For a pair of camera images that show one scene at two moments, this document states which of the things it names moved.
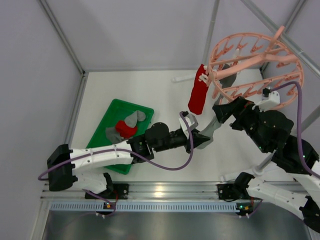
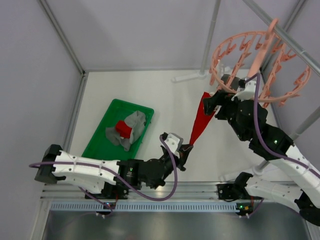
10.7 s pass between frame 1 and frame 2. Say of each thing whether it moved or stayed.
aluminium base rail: stayed
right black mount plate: stayed
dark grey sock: moved
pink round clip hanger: moved
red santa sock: moved
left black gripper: moved
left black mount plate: stayed
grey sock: stayed
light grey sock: moved
